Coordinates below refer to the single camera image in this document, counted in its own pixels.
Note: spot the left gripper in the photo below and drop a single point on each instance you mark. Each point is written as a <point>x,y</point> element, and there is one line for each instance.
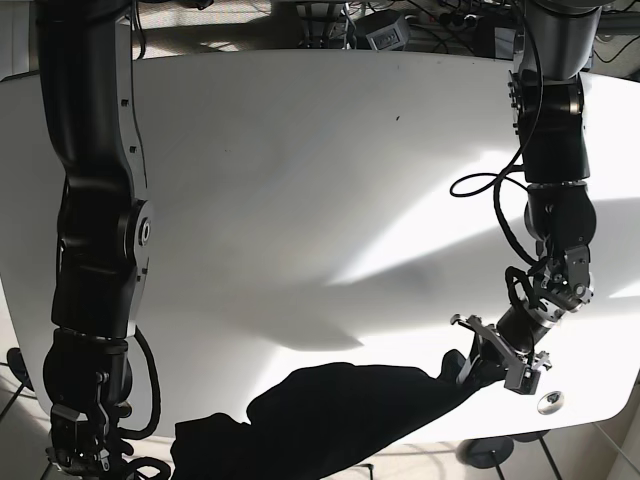
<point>492,358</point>

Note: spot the black graphic print T-shirt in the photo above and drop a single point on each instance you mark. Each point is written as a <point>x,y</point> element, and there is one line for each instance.
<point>322,420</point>

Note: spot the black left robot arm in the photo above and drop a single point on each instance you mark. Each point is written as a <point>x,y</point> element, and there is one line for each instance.
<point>548,100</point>

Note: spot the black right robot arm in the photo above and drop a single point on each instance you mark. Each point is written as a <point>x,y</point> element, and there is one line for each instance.
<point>85,65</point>

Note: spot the right silver table grommet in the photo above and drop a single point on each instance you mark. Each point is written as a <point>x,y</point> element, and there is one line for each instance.
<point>551,403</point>

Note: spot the black round stand base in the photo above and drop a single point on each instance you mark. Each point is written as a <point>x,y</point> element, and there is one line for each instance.
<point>487,453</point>

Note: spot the grey multi-socket box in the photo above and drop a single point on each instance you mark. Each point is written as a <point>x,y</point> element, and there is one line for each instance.
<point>386,30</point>

